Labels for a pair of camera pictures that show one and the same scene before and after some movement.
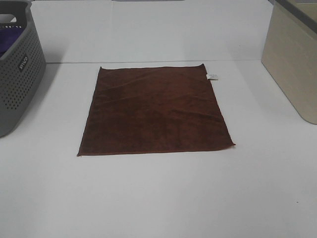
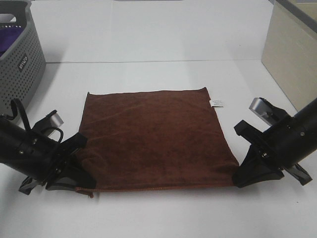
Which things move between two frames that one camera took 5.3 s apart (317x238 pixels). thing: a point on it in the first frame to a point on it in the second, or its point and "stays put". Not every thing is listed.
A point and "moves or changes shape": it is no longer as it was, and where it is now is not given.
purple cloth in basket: (7, 37) stays put
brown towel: (154, 109) moves or changes shape
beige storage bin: (290, 53) stays put
